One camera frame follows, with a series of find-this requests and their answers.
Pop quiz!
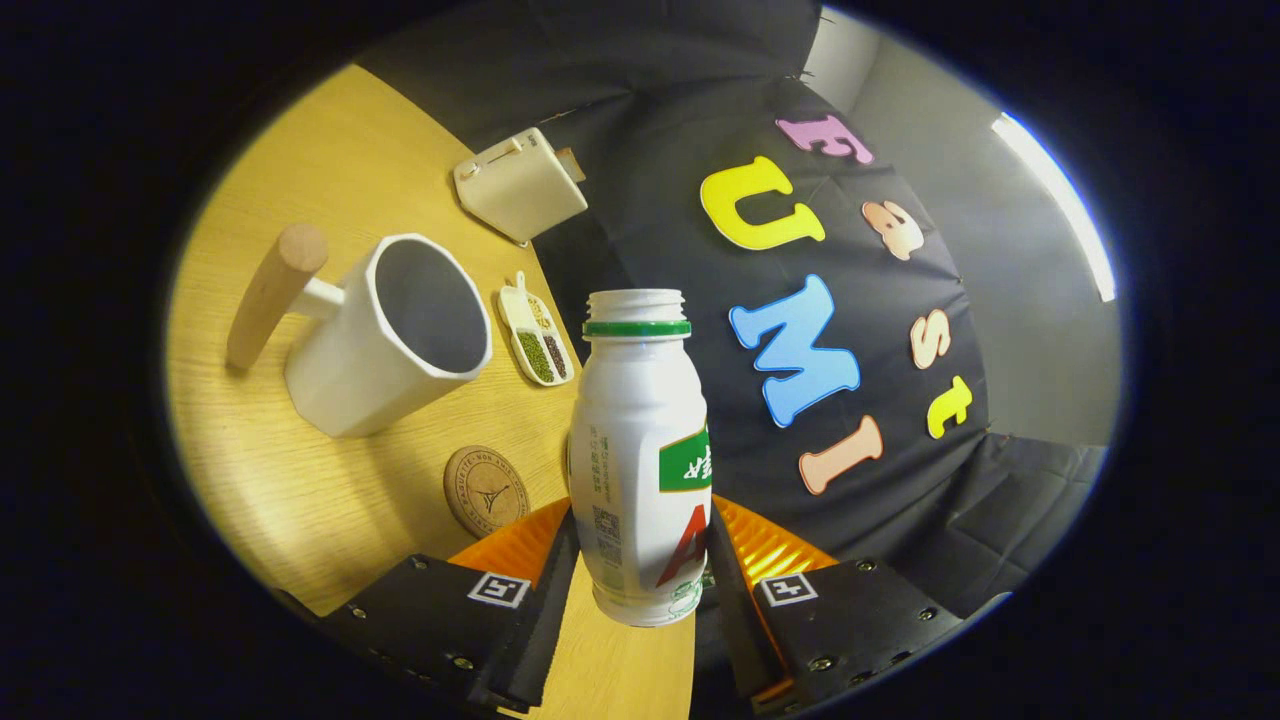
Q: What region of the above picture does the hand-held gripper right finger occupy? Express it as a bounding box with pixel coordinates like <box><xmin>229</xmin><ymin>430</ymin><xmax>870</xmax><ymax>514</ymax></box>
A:
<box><xmin>705</xmin><ymin>495</ymin><xmax>966</xmax><ymax>713</ymax></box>

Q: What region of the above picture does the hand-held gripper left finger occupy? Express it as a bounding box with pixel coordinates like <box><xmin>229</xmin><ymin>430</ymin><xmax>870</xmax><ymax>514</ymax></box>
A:
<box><xmin>320</xmin><ymin>503</ymin><xmax>582</xmax><ymax>713</ymax></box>

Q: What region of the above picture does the round cork coaster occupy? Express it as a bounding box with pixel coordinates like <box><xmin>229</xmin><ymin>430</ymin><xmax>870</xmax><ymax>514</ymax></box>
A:
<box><xmin>443</xmin><ymin>445</ymin><xmax>532</xmax><ymax>540</ymax></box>

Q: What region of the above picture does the white juice bottle green label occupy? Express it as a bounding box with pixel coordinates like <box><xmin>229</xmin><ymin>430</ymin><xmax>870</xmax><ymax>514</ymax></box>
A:
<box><xmin>567</xmin><ymin>289</ymin><xmax>714</xmax><ymax>628</ymax></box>

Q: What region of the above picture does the white cup wooden handle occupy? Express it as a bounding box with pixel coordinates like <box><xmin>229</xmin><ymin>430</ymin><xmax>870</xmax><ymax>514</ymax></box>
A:
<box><xmin>226</xmin><ymin>223</ymin><xmax>494</xmax><ymax>439</ymax></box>

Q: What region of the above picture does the wooden table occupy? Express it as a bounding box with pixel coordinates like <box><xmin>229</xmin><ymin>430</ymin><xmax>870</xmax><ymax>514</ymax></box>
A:
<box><xmin>165</xmin><ymin>65</ymin><xmax>696</xmax><ymax>720</ymax></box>

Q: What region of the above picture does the white divided bean dish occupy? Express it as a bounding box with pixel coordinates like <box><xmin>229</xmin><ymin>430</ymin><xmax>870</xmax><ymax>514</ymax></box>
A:
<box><xmin>497</xmin><ymin>271</ymin><xmax>576</xmax><ymax>388</ymax></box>

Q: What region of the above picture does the black backdrop cloth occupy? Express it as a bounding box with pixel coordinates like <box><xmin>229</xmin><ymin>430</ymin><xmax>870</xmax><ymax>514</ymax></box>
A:
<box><xmin>355</xmin><ymin>0</ymin><xmax>1106</xmax><ymax>621</ymax></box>

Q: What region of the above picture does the cream toaster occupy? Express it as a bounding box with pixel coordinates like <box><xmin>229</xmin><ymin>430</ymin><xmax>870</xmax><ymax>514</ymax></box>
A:
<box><xmin>453</xmin><ymin>127</ymin><xmax>589</xmax><ymax>247</ymax></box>

